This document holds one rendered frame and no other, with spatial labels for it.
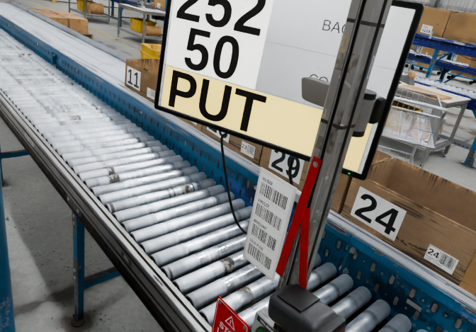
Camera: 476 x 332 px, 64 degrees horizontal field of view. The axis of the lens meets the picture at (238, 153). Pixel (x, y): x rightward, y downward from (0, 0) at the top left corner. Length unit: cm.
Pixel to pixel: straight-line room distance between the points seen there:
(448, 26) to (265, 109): 531
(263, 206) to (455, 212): 92
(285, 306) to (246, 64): 44
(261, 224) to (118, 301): 151
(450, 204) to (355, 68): 101
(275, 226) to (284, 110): 22
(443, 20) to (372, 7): 546
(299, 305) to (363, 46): 40
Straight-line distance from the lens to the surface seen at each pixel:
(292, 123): 73
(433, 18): 607
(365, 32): 55
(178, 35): 84
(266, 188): 68
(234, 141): 164
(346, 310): 121
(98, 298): 217
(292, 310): 65
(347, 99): 56
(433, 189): 150
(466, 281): 124
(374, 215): 128
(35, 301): 221
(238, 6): 77
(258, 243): 73
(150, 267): 121
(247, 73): 75
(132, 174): 167
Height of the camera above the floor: 152
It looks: 23 degrees down
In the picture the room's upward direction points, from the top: 10 degrees clockwise
